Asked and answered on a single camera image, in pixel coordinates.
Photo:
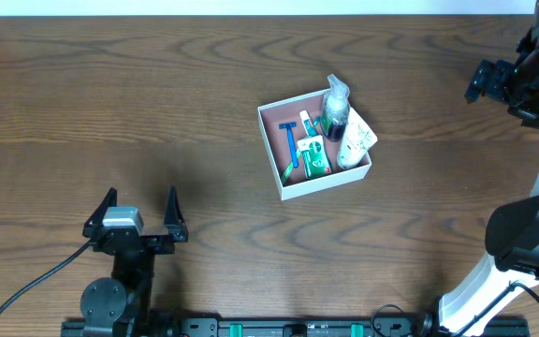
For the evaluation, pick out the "clear pump soap bottle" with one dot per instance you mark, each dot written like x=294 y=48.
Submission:
x=335 y=109

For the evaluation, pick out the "Colgate toothpaste tube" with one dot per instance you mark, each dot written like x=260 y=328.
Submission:
x=308 y=123

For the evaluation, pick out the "green Dettol soap box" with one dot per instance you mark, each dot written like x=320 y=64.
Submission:
x=315 y=159

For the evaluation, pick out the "black mounting rail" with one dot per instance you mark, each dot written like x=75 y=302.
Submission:
x=297 y=327

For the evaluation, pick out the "white leaf-print lotion tube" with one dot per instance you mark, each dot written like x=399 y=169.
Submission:
x=356 y=141

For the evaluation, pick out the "green white toothbrush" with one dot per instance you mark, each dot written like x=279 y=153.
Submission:
x=288 y=171

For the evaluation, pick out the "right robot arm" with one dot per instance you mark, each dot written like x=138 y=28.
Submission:
x=510 y=265

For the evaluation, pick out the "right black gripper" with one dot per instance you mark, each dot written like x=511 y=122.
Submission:
x=494 y=78

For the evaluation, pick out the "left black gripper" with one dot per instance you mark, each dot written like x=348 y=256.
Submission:
x=152 y=241

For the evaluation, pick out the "blue disposable razor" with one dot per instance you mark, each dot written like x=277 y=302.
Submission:
x=289 y=126

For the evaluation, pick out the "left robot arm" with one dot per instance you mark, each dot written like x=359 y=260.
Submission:
x=120 y=305

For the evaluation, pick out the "white box with pink interior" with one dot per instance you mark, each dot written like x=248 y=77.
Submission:
x=302 y=159

